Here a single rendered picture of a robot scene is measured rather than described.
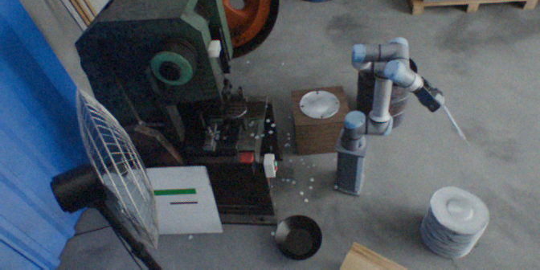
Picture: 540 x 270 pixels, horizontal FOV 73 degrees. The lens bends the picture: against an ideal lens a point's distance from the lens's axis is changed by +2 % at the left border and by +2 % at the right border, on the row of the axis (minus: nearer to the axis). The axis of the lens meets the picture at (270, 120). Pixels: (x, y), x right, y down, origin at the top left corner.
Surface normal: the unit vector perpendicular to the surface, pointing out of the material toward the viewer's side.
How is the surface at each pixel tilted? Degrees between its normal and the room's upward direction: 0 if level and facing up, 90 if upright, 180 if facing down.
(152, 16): 0
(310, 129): 90
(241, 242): 0
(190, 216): 78
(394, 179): 0
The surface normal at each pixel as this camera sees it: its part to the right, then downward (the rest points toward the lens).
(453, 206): -0.11, -0.69
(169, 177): -0.05, 0.57
